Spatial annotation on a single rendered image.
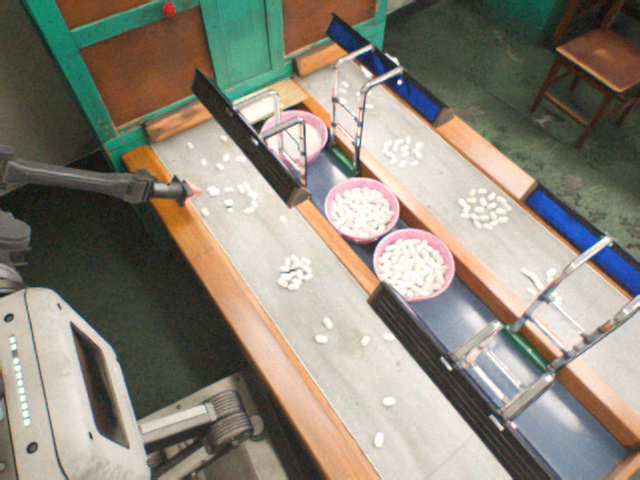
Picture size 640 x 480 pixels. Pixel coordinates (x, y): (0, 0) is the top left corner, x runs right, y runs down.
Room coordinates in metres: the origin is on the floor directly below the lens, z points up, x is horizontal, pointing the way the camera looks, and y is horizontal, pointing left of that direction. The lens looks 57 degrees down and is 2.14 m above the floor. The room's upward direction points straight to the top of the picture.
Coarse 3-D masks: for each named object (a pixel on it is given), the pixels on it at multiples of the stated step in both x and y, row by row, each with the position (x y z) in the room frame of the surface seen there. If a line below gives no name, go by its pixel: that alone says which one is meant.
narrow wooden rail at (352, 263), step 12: (300, 204) 1.03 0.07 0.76; (312, 204) 1.03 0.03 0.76; (312, 216) 0.98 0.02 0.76; (324, 228) 0.93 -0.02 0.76; (324, 240) 0.88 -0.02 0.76; (336, 240) 0.88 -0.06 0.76; (336, 252) 0.83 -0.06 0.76; (348, 252) 0.83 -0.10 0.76; (348, 264) 0.78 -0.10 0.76; (360, 264) 0.78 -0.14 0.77; (360, 276) 0.74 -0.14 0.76; (372, 276) 0.74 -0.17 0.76; (372, 288) 0.70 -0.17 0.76
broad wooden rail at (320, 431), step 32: (128, 160) 1.23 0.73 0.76; (160, 160) 1.26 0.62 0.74; (192, 224) 0.94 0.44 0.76; (192, 256) 0.81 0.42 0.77; (224, 256) 0.82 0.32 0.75; (224, 288) 0.69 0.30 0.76; (224, 320) 0.62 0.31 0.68; (256, 320) 0.58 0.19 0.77; (256, 352) 0.48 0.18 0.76; (288, 352) 0.48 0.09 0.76; (288, 384) 0.39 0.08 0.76; (288, 416) 0.30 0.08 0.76; (320, 416) 0.30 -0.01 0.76; (320, 448) 0.22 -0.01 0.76; (352, 448) 0.22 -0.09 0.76
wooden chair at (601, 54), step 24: (624, 0) 2.55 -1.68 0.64; (576, 48) 2.38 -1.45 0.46; (600, 48) 2.38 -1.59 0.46; (624, 48) 2.38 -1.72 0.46; (552, 72) 2.35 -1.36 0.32; (576, 72) 2.24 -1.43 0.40; (600, 72) 2.17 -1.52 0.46; (624, 72) 2.17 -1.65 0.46; (576, 120) 2.12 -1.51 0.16; (600, 120) 2.06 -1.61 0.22; (624, 120) 2.23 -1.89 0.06
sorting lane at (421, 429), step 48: (192, 144) 1.34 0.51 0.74; (240, 192) 1.10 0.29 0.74; (240, 240) 0.89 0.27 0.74; (288, 240) 0.89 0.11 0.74; (336, 288) 0.71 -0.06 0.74; (288, 336) 0.54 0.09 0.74; (336, 336) 0.54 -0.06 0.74; (336, 384) 0.40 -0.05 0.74; (384, 384) 0.40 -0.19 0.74; (432, 384) 0.40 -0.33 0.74; (384, 432) 0.27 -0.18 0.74; (432, 432) 0.27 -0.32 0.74
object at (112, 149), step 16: (368, 32) 1.98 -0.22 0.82; (288, 64) 1.72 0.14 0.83; (256, 80) 1.63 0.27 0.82; (272, 80) 1.68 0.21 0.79; (240, 96) 1.58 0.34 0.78; (80, 112) 1.65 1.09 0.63; (112, 144) 1.26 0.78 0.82; (128, 144) 1.30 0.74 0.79; (144, 144) 1.33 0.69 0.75; (112, 160) 1.25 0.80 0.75; (144, 208) 1.29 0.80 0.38; (144, 224) 1.42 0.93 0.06; (160, 240) 1.29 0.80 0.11
